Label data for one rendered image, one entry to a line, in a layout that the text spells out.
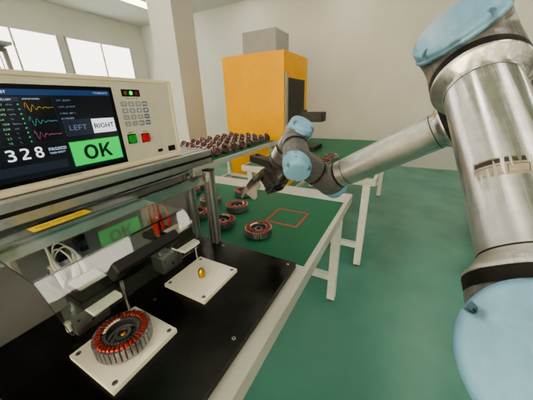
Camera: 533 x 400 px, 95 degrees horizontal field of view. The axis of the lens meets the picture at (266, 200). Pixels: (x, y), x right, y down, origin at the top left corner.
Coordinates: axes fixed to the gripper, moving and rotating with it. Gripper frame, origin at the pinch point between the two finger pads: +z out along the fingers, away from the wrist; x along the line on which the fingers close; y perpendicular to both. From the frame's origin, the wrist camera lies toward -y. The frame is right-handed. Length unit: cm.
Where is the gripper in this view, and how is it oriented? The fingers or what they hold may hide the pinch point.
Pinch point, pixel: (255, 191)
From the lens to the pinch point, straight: 95.9
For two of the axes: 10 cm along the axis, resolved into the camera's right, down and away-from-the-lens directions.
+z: -3.9, 5.9, 7.1
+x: 7.5, -2.6, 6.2
